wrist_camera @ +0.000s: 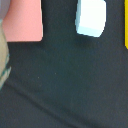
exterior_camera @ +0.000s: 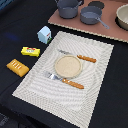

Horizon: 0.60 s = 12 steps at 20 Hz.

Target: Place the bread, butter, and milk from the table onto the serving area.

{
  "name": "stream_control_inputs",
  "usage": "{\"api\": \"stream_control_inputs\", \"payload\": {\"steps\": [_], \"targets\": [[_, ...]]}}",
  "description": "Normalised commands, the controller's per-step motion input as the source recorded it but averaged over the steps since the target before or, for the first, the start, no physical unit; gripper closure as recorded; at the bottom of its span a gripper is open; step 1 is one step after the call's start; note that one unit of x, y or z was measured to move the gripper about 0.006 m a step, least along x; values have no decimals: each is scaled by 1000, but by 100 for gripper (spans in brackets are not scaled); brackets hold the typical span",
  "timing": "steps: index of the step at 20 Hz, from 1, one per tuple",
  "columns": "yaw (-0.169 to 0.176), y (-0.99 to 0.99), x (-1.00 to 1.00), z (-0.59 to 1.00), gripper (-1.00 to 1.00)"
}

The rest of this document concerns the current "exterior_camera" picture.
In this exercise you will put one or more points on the small blue milk carton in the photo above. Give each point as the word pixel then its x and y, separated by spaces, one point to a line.
pixel 44 35

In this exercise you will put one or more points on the yellow butter box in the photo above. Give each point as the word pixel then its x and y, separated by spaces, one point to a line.
pixel 30 51

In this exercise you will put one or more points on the orange bread loaf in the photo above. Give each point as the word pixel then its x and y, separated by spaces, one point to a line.
pixel 17 67

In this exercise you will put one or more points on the pink serving board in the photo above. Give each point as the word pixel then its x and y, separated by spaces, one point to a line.
pixel 108 17

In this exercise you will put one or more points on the round beige wooden plate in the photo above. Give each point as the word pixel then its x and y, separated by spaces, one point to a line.
pixel 68 66

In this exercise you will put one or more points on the white woven placemat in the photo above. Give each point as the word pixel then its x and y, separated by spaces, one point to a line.
pixel 69 103

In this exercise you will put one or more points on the large grey cooking pot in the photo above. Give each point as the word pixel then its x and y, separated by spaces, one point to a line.
pixel 68 9

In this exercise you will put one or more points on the black round lid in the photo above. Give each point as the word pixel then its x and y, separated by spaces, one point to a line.
pixel 98 4

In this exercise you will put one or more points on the beige bowl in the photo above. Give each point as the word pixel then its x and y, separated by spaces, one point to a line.
pixel 122 15

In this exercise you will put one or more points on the fork with wooden handle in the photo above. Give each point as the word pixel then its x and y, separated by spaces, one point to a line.
pixel 64 80

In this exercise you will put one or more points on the knife with wooden handle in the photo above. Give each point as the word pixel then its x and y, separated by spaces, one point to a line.
pixel 79 56

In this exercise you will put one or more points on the grey saucepan with handle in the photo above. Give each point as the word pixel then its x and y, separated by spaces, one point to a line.
pixel 91 15

